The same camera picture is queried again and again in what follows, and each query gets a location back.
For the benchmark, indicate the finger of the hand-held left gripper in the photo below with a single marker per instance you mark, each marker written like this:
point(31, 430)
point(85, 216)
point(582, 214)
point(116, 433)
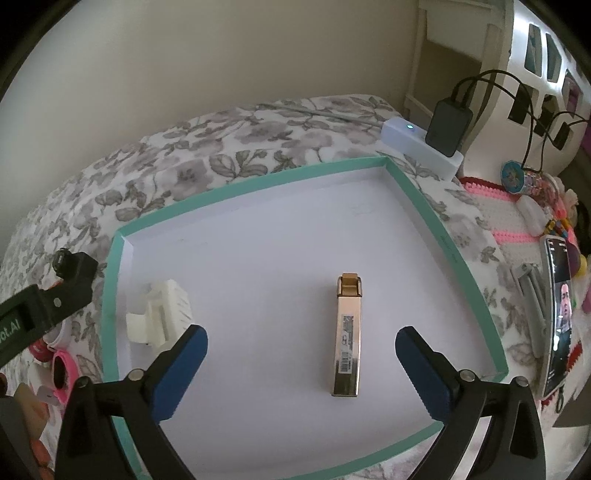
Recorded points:
point(76, 277)

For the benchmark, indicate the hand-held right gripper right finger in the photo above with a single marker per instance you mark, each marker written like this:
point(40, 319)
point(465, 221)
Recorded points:
point(425, 369)

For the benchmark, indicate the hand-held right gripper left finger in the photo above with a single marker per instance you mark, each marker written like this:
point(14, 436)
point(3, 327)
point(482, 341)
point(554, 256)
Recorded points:
point(180, 369)

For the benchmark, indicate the white hair clip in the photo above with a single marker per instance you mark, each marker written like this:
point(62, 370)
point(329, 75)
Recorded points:
point(161, 309)

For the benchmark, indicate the gold rectangular lighter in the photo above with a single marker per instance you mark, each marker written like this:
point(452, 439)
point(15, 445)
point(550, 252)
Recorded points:
point(347, 337)

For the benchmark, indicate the teal cardboard box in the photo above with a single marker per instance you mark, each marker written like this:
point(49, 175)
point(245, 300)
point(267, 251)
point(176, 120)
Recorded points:
point(277, 258)

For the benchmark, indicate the pink sunglasses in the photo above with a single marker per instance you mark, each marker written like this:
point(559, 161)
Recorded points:
point(62, 374)

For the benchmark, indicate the beige orange roll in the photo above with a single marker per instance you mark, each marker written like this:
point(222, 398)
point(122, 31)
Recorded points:
point(30, 406)

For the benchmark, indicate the smartphone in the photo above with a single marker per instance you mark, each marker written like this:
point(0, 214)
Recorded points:
point(556, 318)

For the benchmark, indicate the grey floral blanket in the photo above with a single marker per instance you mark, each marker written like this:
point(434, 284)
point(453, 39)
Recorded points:
point(184, 152)

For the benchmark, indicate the pink crochet mat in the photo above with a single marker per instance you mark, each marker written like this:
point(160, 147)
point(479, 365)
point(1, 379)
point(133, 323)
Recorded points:
point(503, 217)

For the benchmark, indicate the white oval case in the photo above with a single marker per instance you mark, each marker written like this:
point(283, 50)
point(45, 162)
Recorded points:
point(531, 214)

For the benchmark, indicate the purple yellow ball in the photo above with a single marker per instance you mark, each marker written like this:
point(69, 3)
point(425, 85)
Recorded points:
point(576, 258)

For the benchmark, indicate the toy watch blue face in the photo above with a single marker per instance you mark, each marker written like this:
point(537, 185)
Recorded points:
point(512, 175)

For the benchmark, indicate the white power strip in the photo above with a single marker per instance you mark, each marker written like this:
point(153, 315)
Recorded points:
point(415, 143)

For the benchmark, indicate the black power bank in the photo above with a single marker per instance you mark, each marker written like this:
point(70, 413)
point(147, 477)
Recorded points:
point(450, 127)

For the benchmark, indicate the white shelf furniture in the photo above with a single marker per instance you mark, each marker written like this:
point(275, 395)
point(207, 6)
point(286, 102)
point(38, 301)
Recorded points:
point(517, 50)

